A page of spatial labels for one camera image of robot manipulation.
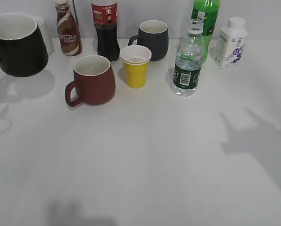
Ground clear water bottle green label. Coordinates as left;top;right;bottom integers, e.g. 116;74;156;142
172;19;205;97

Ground black conical mug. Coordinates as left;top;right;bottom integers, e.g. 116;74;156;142
0;12;49;77

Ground red ceramic mug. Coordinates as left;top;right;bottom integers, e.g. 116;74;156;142
65;55;116;107

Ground dark grey round mug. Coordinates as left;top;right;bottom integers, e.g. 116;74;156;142
128;20;169;61

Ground white ceramic mug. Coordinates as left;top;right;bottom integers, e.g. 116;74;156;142
33;16;54;55

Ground yellow paper cup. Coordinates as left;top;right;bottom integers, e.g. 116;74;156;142
123;61;149;89

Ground inner white paper cup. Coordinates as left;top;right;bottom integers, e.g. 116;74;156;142
120;45;152;65

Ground Nescafe coffee bottle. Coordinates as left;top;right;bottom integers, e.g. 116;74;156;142
55;0;82;57

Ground cola bottle red label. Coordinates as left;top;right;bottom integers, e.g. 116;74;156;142
91;0;120;61

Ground white yogurt drink bottle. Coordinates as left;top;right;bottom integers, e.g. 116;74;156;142
213;16;248;68

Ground green soda bottle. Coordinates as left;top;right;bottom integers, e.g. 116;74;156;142
191;0;221;62

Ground dark cable behind bottle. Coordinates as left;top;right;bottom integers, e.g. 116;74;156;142
72;0;80;27

